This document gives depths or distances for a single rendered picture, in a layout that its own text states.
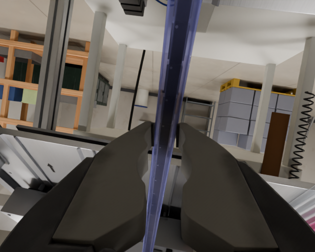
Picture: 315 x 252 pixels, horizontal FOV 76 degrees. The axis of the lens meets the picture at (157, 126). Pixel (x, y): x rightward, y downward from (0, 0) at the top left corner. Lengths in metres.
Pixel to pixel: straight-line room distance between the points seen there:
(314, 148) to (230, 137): 6.23
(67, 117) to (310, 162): 9.72
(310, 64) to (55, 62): 0.70
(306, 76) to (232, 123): 3.19
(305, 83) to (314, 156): 9.55
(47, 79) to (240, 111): 3.60
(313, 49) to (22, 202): 0.81
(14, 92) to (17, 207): 3.29
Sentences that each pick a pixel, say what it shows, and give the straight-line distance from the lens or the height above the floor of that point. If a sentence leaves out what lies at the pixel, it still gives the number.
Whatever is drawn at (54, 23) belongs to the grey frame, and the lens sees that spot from 0.63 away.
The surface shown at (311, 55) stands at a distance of 0.76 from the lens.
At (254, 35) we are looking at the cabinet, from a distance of 0.75.
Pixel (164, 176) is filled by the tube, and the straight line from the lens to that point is 0.16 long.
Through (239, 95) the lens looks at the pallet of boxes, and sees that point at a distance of 3.95.
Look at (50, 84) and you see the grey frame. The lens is 0.58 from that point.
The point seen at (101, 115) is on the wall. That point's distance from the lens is 8.08.
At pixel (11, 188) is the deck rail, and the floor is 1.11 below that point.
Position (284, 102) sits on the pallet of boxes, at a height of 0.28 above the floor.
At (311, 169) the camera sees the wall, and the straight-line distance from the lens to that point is 10.28.
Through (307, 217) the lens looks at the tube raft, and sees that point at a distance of 0.35.
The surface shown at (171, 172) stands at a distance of 0.27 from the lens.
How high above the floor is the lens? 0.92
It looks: 2 degrees up
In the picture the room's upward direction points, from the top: 171 degrees counter-clockwise
